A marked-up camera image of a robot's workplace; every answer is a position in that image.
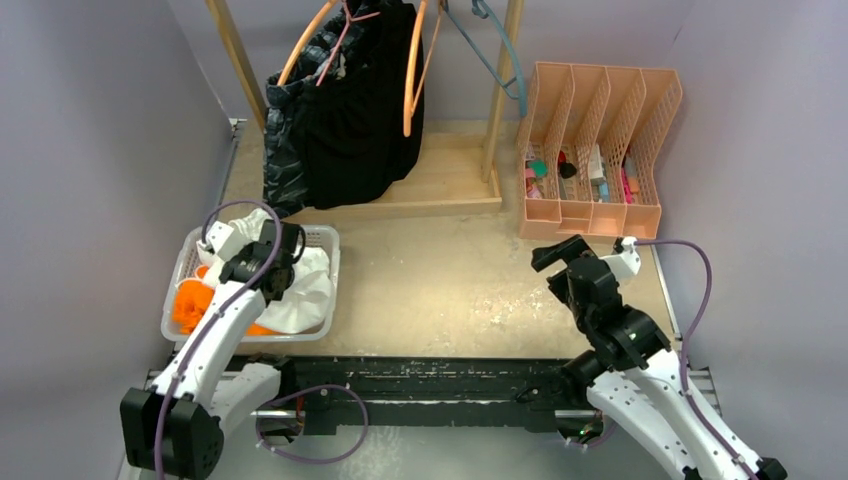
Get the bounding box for white shorts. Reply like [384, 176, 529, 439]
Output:
[195, 208, 332, 336]

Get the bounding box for white plastic basket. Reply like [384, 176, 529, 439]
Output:
[160, 225, 340, 343]

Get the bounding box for orange shorts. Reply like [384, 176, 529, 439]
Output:
[172, 264, 276, 337]

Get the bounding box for pink plastic file organizer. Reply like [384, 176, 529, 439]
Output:
[516, 62, 683, 240]

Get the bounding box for black shorts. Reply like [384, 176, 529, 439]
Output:
[294, 1, 423, 210]

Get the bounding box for orange hanger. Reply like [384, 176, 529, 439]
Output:
[276, 0, 339, 86]
[402, 0, 444, 137]

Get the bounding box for pink thin hanger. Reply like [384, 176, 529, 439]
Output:
[316, 1, 381, 87]

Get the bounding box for grey-blue plastic hanger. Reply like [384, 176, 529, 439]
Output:
[440, 0, 530, 119]

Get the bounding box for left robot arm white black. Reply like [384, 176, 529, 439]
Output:
[120, 219, 306, 479]

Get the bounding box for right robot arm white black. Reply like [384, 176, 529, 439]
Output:
[531, 235, 788, 479]

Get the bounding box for dark camouflage shorts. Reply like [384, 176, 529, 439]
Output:
[263, 12, 346, 218]

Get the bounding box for pink small bottle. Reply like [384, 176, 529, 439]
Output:
[524, 168, 543, 199]

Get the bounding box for green small item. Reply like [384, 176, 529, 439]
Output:
[528, 160, 548, 178]

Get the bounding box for wooden clothes rack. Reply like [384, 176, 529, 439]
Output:
[204, 1, 526, 224]

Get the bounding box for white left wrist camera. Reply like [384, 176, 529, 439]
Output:
[197, 221, 251, 262]

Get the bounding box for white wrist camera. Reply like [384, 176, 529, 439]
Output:
[197, 221, 251, 262]
[600, 236, 642, 285]

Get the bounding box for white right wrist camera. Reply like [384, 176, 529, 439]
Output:
[600, 236, 642, 285]

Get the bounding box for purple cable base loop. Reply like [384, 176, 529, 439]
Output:
[255, 384, 369, 465]

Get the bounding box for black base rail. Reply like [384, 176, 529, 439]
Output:
[225, 354, 598, 437]

